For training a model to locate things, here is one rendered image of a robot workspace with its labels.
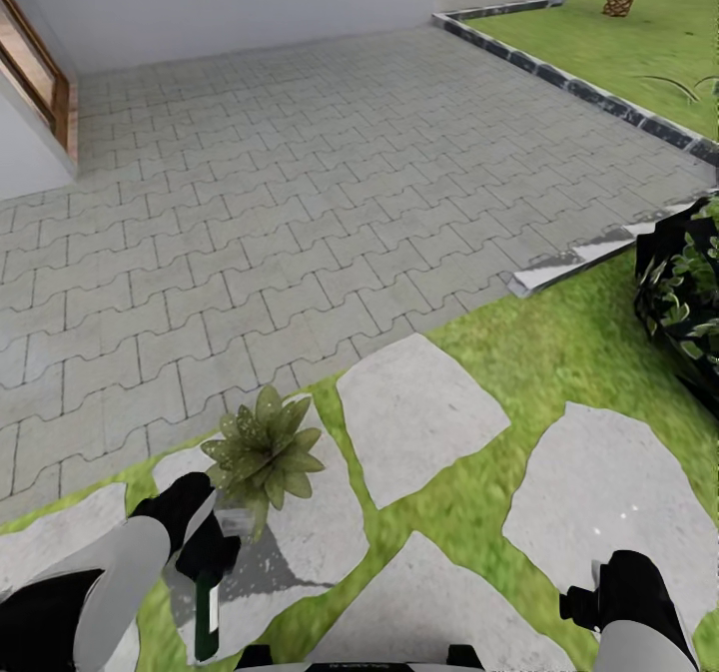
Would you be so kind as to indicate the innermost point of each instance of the insectifuge atomizer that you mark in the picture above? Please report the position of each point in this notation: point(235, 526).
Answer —
point(207, 615)

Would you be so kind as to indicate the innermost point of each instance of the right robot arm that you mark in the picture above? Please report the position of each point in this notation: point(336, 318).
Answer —
point(639, 629)

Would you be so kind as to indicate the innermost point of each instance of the pot plant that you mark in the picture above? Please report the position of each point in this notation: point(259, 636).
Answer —
point(265, 454)

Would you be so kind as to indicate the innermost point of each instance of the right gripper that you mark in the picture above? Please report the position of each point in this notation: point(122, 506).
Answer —
point(582, 606)

